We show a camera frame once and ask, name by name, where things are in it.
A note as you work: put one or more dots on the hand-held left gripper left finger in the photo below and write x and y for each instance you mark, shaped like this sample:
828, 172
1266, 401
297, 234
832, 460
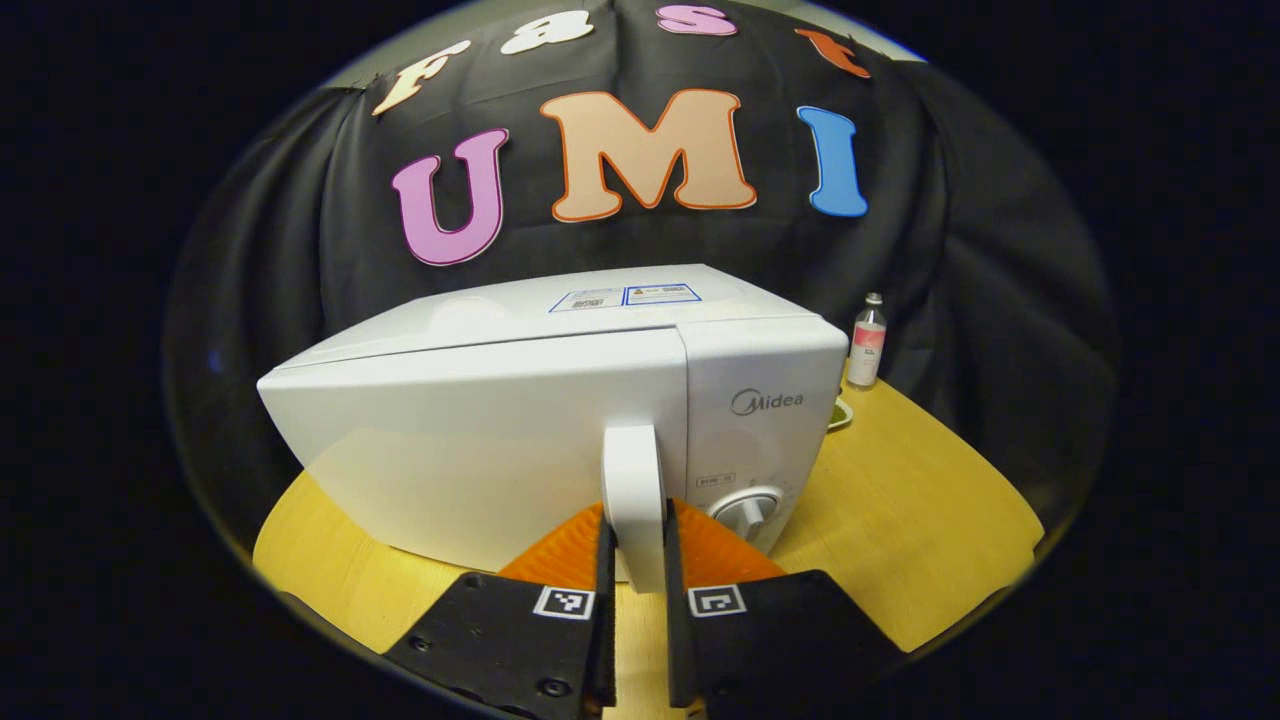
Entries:
500, 640

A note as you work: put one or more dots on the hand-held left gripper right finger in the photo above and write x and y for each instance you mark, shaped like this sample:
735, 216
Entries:
780, 630

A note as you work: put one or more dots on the white microwave oven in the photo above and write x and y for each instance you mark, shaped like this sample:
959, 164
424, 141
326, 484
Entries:
480, 440

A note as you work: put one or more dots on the white divided seasoning tray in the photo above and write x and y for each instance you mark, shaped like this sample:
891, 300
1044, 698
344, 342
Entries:
838, 414

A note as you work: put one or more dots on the small pink label bottle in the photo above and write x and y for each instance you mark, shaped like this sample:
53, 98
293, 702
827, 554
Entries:
866, 350

